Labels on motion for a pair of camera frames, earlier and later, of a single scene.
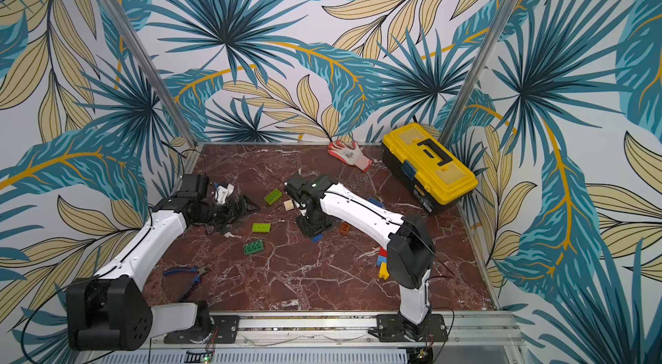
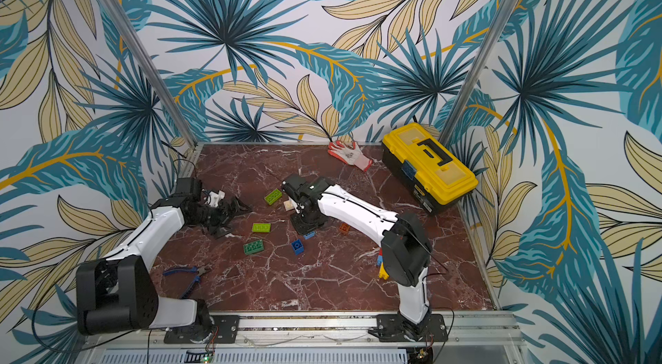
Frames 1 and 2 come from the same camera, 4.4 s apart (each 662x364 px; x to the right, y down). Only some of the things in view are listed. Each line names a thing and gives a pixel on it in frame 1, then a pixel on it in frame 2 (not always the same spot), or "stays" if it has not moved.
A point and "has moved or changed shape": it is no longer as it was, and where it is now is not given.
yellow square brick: [384, 272] stays
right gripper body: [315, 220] stays
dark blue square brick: [376, 202] has moved or changed shape
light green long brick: [273, 197] stays
